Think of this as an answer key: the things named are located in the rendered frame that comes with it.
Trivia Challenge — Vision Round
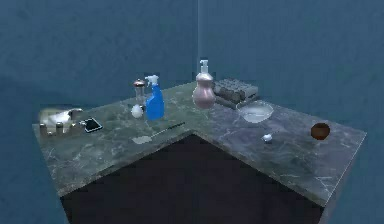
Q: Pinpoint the pink soap dispenser bottle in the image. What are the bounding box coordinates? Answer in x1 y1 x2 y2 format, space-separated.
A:
192 59 217 110

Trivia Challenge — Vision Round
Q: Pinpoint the blue spray bottle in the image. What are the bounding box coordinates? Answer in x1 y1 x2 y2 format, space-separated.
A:
144 74 165 121

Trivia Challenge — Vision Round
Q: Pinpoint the grey dish rack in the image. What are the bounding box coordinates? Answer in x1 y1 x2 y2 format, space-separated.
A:
212 78 260 109

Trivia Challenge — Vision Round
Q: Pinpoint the marble corner counter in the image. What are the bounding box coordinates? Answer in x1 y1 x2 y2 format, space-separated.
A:
32 80 368 224

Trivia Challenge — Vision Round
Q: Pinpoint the white egg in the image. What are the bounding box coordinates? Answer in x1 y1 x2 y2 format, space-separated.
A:
130 104 144 120

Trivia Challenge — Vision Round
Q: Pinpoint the clear pepper grinder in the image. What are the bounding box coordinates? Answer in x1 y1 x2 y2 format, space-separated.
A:
132 78 147 113

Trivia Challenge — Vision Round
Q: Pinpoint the clear glass bowl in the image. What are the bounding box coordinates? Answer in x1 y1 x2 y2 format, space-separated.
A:
237 100 275 124

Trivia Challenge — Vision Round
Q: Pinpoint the small white cup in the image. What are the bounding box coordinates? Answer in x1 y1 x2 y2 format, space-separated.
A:
261 131 280 144

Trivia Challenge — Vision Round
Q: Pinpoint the black cell phone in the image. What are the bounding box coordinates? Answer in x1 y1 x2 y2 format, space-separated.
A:
81 117 104 134

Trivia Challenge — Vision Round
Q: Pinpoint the brown round pot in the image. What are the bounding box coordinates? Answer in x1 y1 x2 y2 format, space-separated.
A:
310 122 331 141

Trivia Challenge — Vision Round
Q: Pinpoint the grey spatula black handle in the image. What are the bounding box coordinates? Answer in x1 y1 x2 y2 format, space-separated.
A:
131 121 186 145

